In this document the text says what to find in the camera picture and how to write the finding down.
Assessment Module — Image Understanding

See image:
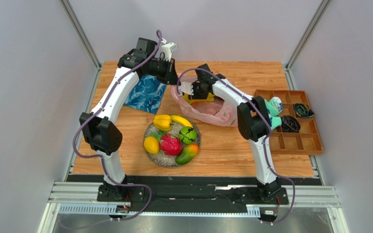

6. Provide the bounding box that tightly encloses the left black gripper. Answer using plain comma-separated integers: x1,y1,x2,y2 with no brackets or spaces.
147,58,182,87

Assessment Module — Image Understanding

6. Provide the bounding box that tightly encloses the yellow fake banana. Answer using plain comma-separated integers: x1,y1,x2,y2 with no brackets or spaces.
183,93,215,104
170,115,194,128

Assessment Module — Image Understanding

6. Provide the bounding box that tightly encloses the pink plastic bag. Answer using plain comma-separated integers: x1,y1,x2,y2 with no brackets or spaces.
170,85,238,127

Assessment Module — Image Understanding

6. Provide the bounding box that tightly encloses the yellow fake bell pepper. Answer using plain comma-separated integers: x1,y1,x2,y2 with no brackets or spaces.
153,115,172,132

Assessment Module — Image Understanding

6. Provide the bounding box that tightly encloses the red fake dragon fruit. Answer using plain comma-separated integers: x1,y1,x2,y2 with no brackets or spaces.
151,132,183,156

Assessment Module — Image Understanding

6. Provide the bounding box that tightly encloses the fake mango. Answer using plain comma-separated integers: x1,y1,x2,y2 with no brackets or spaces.
175,144,200,165

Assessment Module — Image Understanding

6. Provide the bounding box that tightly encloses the yellow fake lemon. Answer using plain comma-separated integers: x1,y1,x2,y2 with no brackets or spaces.
143,136,160,154

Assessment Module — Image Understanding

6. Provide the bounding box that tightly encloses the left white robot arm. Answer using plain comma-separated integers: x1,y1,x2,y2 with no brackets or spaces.
78,37,178,200

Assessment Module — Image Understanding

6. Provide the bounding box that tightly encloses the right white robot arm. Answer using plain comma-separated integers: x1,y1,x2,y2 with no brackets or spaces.
191,64,281,197

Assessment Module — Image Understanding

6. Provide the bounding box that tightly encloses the blue patterned cloth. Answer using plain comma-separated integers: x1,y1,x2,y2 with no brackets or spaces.
124,75,167,115

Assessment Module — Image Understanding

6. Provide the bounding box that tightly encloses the green white sock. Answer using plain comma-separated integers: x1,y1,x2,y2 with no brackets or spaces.
270,116,282,130
264,97,283,117

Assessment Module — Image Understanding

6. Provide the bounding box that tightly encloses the speckled ceramic plate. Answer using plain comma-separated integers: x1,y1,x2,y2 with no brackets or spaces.
143,118,201,167

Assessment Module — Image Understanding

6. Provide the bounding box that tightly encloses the black sock roll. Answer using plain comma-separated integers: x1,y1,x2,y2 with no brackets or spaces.
281,115,301,133

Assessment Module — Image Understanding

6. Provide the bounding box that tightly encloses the dark striped sock roll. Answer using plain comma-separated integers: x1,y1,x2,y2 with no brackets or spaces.
293,103,315,118

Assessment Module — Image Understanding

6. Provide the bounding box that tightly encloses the brown compartment tray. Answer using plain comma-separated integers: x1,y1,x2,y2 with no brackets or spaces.
254,90,324,155

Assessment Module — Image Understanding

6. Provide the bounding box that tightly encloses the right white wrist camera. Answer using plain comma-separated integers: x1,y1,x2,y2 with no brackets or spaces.
177,82,193,95

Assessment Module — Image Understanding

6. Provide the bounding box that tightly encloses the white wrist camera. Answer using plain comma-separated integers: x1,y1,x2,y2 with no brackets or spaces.
159,39,179,61
177,82,193,95

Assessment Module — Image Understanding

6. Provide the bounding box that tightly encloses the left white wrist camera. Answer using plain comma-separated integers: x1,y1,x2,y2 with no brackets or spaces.
159,39,179,61

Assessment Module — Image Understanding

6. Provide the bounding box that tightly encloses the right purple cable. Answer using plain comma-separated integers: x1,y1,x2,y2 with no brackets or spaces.
175,67,296,226

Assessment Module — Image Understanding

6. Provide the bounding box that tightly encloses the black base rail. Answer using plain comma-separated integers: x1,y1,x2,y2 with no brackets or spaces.
96,175,323,214

